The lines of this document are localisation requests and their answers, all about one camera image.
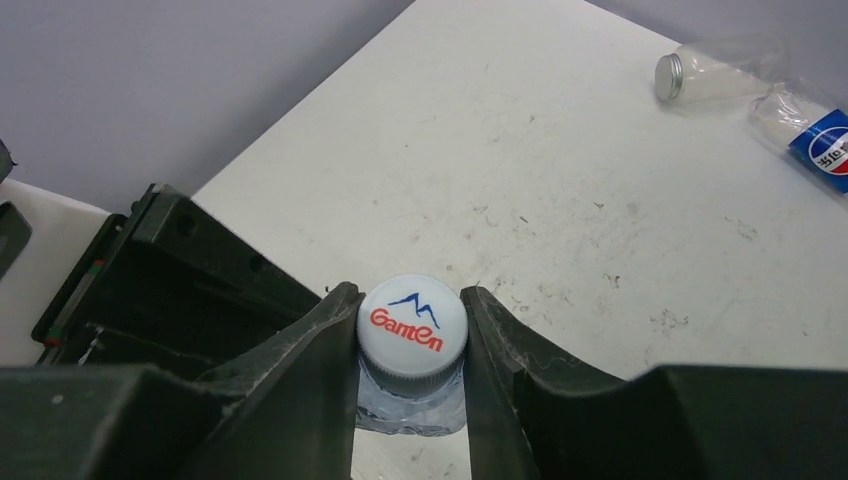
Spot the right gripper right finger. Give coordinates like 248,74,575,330
461,287,847,479

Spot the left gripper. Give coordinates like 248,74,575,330
31,185,319,380

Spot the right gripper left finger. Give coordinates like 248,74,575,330
1,282,363,479

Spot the blue tint bottle white cap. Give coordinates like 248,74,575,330
356,274,469,437

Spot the clear bottle silver cap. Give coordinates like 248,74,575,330
654,33,790,106

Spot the Pepsi bottle behind bin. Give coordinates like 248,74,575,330
748,79,847,196

